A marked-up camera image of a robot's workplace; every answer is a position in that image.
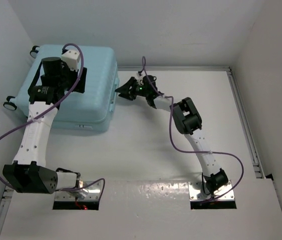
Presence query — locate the suitcase wheel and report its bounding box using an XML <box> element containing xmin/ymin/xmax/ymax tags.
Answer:
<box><xmin>30</xmin><ymin>45</ymin><xmax>40</xmax><ymax>59</ymax></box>
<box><xmin>3</xmin><ymin>95</ymin><xmax>18</xmax><ymax>111</ymax></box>

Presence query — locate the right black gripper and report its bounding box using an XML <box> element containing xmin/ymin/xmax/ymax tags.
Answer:
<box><xmin>116</xmin><ymin>76</ymin><xmax>149</xmax><ymax>101</ymax></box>

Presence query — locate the purple cable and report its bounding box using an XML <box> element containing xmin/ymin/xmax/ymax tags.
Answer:
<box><xmin>140</xmin><ymin>55</ymin><xmax>245</xmax><ymax>203</ymax></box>
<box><xmin>0</xmin><ymin>43</ymin><xmax>106</xmax><ymax>201</ymax></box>

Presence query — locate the light blue suitcase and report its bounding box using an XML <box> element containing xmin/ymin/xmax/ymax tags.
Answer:
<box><xmin>10</xmin><ymin>44</ymin><xmax>119</xmax><ymax>132</ymax></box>

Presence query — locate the suitcase wheel far left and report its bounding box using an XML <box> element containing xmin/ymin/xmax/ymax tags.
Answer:
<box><xmin>30</xmin><ymin>45</ymin><xmax>40</xmax><ymax>59</ymax></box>

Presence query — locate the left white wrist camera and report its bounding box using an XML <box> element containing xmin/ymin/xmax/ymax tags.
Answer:
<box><xmin>61</xmin><ymin>49</ymin><xmax>80</xmax><ymax>71</ymax></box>

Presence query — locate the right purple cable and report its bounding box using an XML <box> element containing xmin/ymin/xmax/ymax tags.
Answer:
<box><xmin>140</xmin><ymin>55</ymin><xmax>245</xmax><ymax>203</ymax></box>

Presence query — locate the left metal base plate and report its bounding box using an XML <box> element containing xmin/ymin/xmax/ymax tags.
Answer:
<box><xmin>54</xmin><ymin>180</ymin><xmax>103</xmax><ymax>202</ymax></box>

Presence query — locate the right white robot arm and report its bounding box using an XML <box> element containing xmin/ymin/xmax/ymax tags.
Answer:
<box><xmin>115</xmin><ymin>75</ymin><xmax>228</xmax><ymax>196</ymax></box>

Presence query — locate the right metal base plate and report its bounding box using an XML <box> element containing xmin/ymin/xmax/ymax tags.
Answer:
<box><xmin>188</xmin><ymin>181</ymin><xmax>235</xmax><ymax>202</ymax></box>

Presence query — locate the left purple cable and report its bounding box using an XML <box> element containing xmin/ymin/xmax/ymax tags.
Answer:
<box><xmin>0</xmin><ymin>43</ymin><xmax>106</xmax><ymax>201</ymax></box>

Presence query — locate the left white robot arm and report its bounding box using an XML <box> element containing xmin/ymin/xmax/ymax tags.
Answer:
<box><xmin>3</xmin><ymin>56</ymin><xmax>86</xmax><ymax>194</ymax></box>

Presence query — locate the metal base plate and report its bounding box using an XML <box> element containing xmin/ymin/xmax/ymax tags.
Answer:
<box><xmin>188</xmin><ymin>181</ymin><xmax>235</xmax><ymax>202</ymax></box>
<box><xmin>54</xmin><ymin>180</ymin><xmax>103</xmax><ymax>202</ymax></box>

